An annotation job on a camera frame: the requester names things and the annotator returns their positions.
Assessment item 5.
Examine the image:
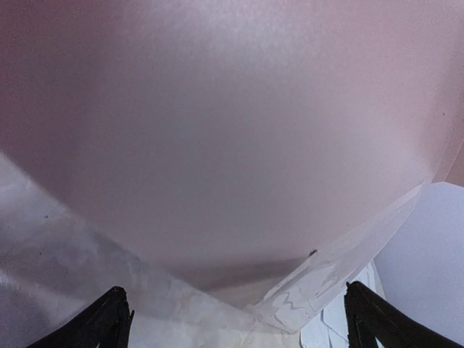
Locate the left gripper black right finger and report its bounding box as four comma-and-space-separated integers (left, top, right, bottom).
344, 281, 460, 348

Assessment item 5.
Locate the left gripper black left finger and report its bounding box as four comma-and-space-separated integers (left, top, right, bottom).
30, 286, 134, 348

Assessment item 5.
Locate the pink-brown file folder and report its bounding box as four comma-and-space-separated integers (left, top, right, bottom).
1, 1, 463, 332

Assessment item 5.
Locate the white printed sheet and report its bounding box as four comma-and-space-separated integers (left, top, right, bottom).
356, 183, 463, 344

